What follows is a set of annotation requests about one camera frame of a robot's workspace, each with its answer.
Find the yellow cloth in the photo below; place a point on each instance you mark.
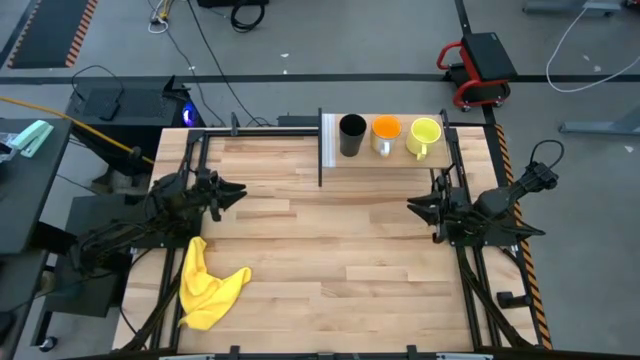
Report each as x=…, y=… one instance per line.
x=205, y=295

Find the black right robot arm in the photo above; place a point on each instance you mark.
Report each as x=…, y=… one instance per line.
x=495, y=200

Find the yellow-green mug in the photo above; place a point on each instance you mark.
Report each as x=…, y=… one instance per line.
x=425, y=132

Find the tall black cup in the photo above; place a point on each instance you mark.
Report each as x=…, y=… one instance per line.
x=352, y=132

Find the clear plastic bag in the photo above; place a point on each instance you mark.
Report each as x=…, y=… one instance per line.
x=7, y=145

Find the black clamp knob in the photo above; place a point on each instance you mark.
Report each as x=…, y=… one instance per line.
x=511, y=300

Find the red and black rolling stool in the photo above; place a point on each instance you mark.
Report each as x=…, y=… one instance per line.
x=482, y=67

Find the black side desk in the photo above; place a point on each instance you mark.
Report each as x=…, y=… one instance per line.
x=25, y=195

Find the mint green stapler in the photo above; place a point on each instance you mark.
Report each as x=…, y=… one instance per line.
x=34, y=137

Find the wooden shelf with black legs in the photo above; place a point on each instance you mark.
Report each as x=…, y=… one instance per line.
x=395, y=161

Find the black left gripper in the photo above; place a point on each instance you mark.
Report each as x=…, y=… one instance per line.
x=209, y=192

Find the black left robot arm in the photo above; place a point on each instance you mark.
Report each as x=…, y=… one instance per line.
x=170, y=200

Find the grey table foot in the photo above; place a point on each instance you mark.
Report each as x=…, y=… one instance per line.
x=605, y=126
x=570, y=7

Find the small black device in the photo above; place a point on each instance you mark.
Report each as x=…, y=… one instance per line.
x=109, y=111

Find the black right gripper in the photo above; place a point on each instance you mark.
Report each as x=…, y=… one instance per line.
x=445, y=210

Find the black mat with orange stripes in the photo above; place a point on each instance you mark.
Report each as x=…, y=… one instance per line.
x=50, y=32

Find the black metal table frame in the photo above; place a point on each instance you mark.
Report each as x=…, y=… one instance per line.
x=250, y=132

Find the orange black hazard tape strip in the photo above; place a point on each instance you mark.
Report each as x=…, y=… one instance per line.
x=530, y=280

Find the black computer tower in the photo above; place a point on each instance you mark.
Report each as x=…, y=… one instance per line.
x=135, y=107

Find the orange mug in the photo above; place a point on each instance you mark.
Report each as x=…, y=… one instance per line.
x=385, y=129

